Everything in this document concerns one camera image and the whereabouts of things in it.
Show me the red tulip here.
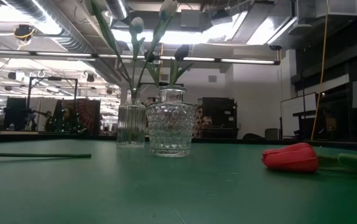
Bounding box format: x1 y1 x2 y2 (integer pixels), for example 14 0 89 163
261 142 357 178

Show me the diamond-textured glass vase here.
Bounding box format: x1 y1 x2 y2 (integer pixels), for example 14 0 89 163
146 86 197 157

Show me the ribbed glass vase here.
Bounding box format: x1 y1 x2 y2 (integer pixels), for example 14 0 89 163
116 88 147 149

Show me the black cabinet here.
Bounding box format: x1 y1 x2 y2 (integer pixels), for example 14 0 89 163
200 96 239 139

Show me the green table mat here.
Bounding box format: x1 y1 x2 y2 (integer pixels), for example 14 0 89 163
0 139 357 224

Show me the grey bin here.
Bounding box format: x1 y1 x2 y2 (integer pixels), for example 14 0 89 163
264 128 279 140

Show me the whiteboard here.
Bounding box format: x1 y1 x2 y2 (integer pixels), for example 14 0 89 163
280 92 318 138

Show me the long LED light bar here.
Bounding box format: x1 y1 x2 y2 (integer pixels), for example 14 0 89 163
0 49 281 65

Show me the black monitor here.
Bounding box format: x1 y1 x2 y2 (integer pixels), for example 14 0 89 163
4 97 27 125

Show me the yellow hanging cable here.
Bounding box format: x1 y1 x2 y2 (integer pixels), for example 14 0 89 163
310 0 330 140

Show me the yellow cord reel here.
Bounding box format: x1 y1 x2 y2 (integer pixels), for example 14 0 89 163
13 24 35 50

